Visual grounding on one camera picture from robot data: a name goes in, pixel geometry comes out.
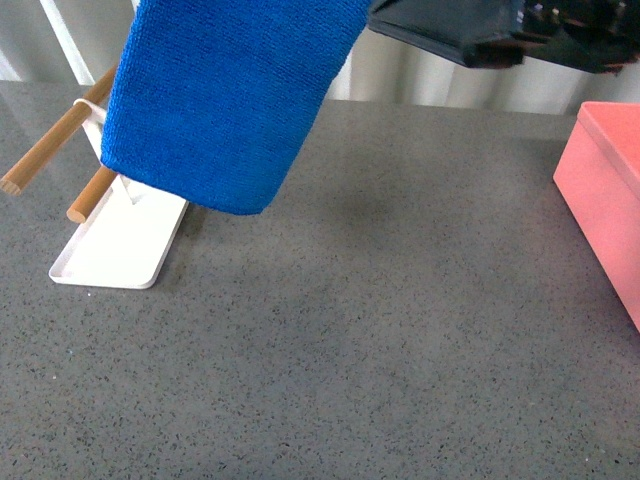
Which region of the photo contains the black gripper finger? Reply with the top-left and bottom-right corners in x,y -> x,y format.
367,0 -> 524,68
514,1 -> 639,74

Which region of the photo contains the blue microfiber cloth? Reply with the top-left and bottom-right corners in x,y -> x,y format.
101,1 -> 369,215

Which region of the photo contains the white pleated curtain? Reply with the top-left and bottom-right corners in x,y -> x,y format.
1,0 -> 639,114

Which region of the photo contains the pink plastic box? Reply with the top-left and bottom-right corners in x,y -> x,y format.
553,101 -> 639,324

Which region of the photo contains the white towel rack stand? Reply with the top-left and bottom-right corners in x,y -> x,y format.
48,98 -> 190,290

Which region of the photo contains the lower wooden rack rod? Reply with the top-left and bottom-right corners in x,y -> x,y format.
66,166 -> 117,224

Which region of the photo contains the wooden rack rod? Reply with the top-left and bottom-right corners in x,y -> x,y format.
1,65 -> 117,196
66,166 -> 117,224

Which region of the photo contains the upper wooden rack rod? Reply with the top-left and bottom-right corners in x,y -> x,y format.
1,65 -> 117,196

